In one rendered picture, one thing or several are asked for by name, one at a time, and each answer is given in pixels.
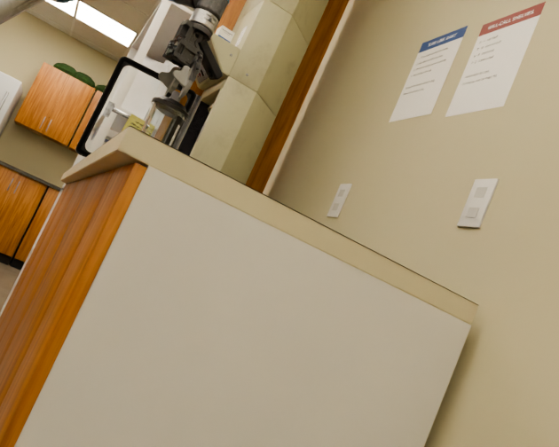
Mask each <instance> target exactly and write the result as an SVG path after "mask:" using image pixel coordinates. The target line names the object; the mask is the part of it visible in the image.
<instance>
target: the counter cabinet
mask: <svg viewBox="0 0 559 447"><path fill-rule="evenodd" d="M470 327H471V325H470V324H468V323H466V322H464V321H462V320H460V319H458V318H456V317H454V316H452V315H450V314H448V313H446V312H444V311H442V310H440V309H438V308H435V307H433V306H431V305H429V304H427V303H426V302H423V301H421V300H419V299H417V298H415V297H413V296H411V295H410V294H407V293H405V292H403V291H401V290H399V289H397V288H395V287H394V286H391V285H389V284H387V283H385V282H383V281H381V280H379V279H378V278H375V277H373V276H371V275H369V274H367V273H365V272H363V271H361V270H359V269H357V268H355V267H353V266H351V265H349V264H347V263H345V262H343V261H341V260H339V259H337V258H335V257H333V256H331V255H328V254H326V253H324V252H322V251H320V250H318V249H317V248H315V247H312V246H310V245H308V244H306V243H304V242H302V241H301V240H299V239H296V238H294V237H292V236H290V235H288V234H286V233H285V232H283V231H280V230H278V229H276V228H274V227H272V226H270V225H269V224H267V223H264V222H262V221H260V220H258V219H256V218H254V217H253V216H250V215H248V214H246V213H244V212H242V211H240V210H238V209H237V208H234V207H232V206H230V205H228V204H226V203H223V202H222V201H220V200H217V199H215V198H213V197H211V196H209V195H207V194H206V193H204V192H201V191H199V190H197V189H195V188H193V187H191V186H190V185H188V184H185V183H183V182H181V181H179V180H177V179H176V178H174V177H172V176H169V175H167V174H165V173H163V172H161V171H160V170H158V169H155V168H153V167H151V166H145V167H144V166H142V165H140V164H138V163H136V162H134V163H131V164H129V165H126V166H123V167H120V168H118V169H112V170H109V171H107V172H104V173H101V174H98V175H95V176H90V177H87V178H84V179H82V180H78V181H75V182H73V183H70V184H66V185H65V187H64V189H63V191H62V193H61V195H60V197H59V200H58V202H57V204H56V206H55V208H54V209H53V211H52V213H51V216H50V218H49V220H48V222H47V224H46V225H45V227H44V229H43V232H42V234H41V236H40V238H39V240H38V241H37V243H36V245H35V248H34V250H33V252H32V254H31V256H30V257H29V259H28V262H27V264H26V266H25V268H24V270H23V272H22V273H21V276H20V279H19V281H18V283H17V285H16V287H15V288H14V290H13V292H12V295H11V297H10V299H9V301H8V302H7V304H6V306H5V308H4V311H3V313H2V315H1V317H0V447H424V445H425V443H426V441H427V438H428V436H429V432H430V430H431V428H432V425H433V422H434V420H435V417H436V416H437V412H438V409H439V407H440V404H441V403H442V400H443V397H444V395H445V391H446V389H447V387H448V384H449V382H450V379H451V377H452V375H453V371H454V368H455V366H456V364H457V362H458V359H459V356H460V354H461V351H462V348H463V346H464V343H465V341H466V339H467V336H468V332H469V330H470Z"/></svg>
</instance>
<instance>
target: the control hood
mask: <svg viewBox="0 0 559 447"><path fill-rule="evenodd" d="M207 42H208V44H209V47H210V49H211V51H212V53H213V55H214V57H215V59H216V61H217V64H218V65H219V67H220V69H221V72H222V74H223V76H222V77H221V78H219V79H218V80H210V79H209V78H207V79H206V80H204V81H203V82H201V83H198V80H197V77H196V79H195V81H196V84H197V86H198V88H199V89H201V90H205V89H207V88H208V87H210V86H212V85H213V84H215V83H216V82H219V81H220V80H222V79H224V78H225V77H226V76H227V75H229V73H230V72H231V70H232V67H233V65H234V63H235V60H236V58H237V57H238V55H239V53H240V49H239V48H238V47H236V46H234V45H233V44H231V43H229V42H227V41H226V40H225V39H223V38H222V37H220V36H218V35H216V34H213V35H212V36H211V38H210V40H209V41H207Z"/></svg>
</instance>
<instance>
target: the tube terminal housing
mask: <svg viewBox="0 0 559 447"><path fill-rule="evenodd" d="M246 26H248V27H247V29H246V31H245V33H244V35H243V37H242V38H241V41H240V44H239V45H238V46H236V47H238V48H239V49H240V53H239V55H238V57H237V58H236V60H235V63H234V65H233V67H232V70H231V72H230V73H229V75H227V76H226V77H225V78H224V79H222V80H220V81H219V82H216V83H215V84H213V85H212V86H210V87H208V88H207V89H205V90H204V91H203V93H202V97H201V101H202V102H204V103H206V104H208V105H209V106H211V105H213V104H214V105H213V106H212V108H211V110H210V112H209V115H208V118H207V120H206V121H205V123H206V124H205V127H204V129H203V131H202V133H201V135H200V137H199V139H198V142H195V144H194V146H193V149H192V151H191V153H190V155H189V156H191V157H193V158H194V159H196V160H198V161H201V162H203V163H205V164H207V165H209V166H210V167H211V168H213V169H216V170H218V171H220V172H222V173H224V174H226V175H227V176H230V177H232V178H234V179H236V180H238V181H239V182H241V183H243V184H246V182H247V181H248V177H249V175H250V173H251V171H252V169H253V167H254V165H255V163H256V160H257V157H258V155H259V153H260V152H261V150H262V147H263V145H264V142H265V140H266V138H267V136H268V134H269V132H270V130H271V127H272V125H273V123H274V121H275V118H276V116H277V114H278V112H279V110H280V107H281V105H282V103H283V101H284V98H285V96H286V95H287V92H288V89H289V87H290V85H291V83H292V81H293V79H294V77H295V74H296V72H297V69H298V67H299V66H300V64H301V62H302V59H303V56H304V54H305V52H306V50H307V48H308V44H307V43H306V41H305V39H304V37H303V35H302V33H301V31H300V29H299V27H298V26H297V24H296V22H295V19H294V17H293V16H292V15H291V14H290V13H288V12H286V11H284V10H283V9H281V8H280V7H278V6H277V5H276V4H274V3H273V2H271V1H270V0H263V1H262V2H260V3H259V4H258V5H257V6H256V7H254V8H253V9H252V10H251V11H250V12H248V13H247V14H246V15H245V16H244V17H242V18H241V19H240V20H239V21H238V22H236V24H235V26H234V28H233V30H232V31H233V32H234V33H235V34H234V36H233V38H232V40H231V44H233V45H234V46H235V44H236V42H237V40H238V38H239V36H240V33H241V31H242V29H243V28H244V27H246ZM201 101H200V102H201Z"/></svg>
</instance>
